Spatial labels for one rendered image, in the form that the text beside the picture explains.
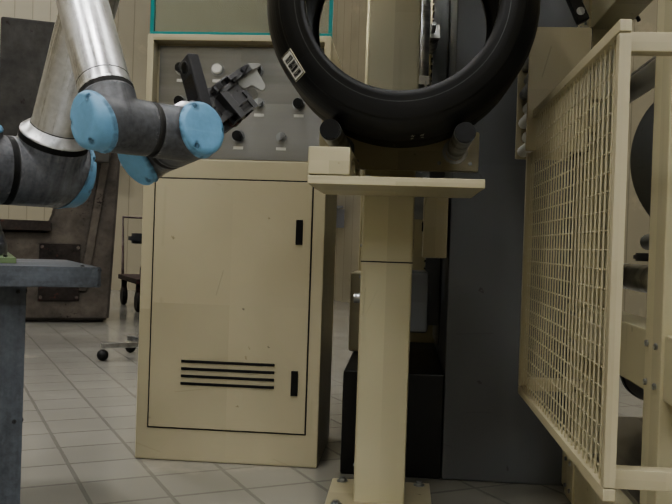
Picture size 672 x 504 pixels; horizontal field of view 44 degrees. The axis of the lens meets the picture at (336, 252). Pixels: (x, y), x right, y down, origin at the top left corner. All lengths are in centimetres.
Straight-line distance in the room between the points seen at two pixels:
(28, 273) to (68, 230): 495
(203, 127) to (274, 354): 120
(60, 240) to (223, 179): 421
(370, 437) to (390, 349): 23
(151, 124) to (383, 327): 97
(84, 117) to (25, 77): 512
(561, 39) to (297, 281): 99
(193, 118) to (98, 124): 16
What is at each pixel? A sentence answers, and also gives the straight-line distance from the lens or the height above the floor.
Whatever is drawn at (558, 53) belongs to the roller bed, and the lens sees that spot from 211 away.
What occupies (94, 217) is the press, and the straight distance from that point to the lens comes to 660.
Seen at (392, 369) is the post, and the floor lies 35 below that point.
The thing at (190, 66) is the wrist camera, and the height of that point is 99.
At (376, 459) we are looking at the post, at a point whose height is 12.
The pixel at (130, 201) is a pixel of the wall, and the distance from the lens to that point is 1074.
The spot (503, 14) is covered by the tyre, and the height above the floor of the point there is 114.
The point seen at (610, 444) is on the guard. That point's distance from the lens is 129.
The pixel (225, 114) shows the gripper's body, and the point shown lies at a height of 90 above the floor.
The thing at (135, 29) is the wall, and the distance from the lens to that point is 1105.
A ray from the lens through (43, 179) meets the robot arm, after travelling 189.
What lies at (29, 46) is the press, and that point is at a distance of 649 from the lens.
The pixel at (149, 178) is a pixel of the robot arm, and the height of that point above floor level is 76.
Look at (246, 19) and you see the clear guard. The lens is 258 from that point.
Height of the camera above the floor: 66
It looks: 1 degrees down
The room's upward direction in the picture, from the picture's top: 2 degrees clockwise
